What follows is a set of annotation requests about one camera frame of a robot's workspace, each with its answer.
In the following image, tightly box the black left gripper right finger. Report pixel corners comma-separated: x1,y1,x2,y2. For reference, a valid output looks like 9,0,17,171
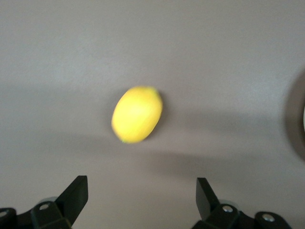
191,177,292,229

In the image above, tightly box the yellow lemon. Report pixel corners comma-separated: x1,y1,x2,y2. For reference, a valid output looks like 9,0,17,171
111,85,164,144

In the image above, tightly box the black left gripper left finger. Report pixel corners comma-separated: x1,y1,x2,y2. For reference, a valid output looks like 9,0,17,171
0,175,89,229

